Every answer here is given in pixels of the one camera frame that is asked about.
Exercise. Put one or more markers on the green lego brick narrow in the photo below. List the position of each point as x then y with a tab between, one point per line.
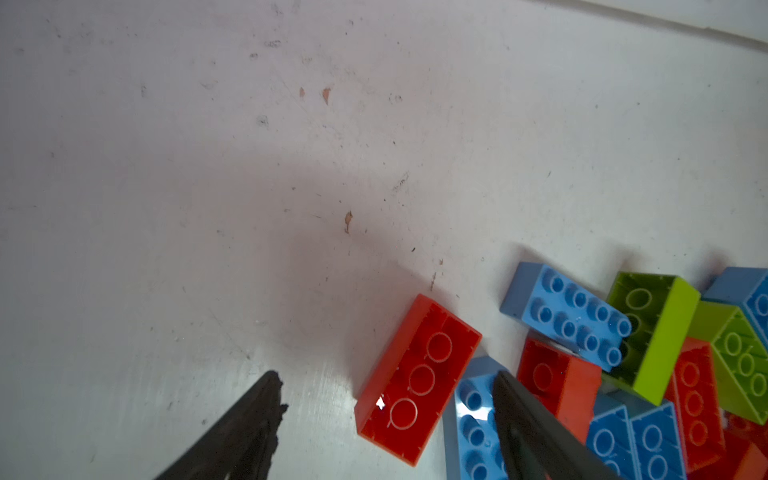
660	309

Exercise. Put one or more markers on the green lego brick tilted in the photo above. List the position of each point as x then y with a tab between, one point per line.
739	359

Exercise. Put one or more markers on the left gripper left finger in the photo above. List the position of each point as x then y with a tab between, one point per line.
241	444

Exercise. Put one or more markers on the blue double lego brick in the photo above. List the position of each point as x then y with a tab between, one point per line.
636	439

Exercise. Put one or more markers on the red lego brick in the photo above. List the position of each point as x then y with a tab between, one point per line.
746	452
566	385
692	390
406	394

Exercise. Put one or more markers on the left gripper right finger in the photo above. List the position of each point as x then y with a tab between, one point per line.
533	443

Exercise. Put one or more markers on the blue lego brick top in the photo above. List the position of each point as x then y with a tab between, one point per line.
746	288

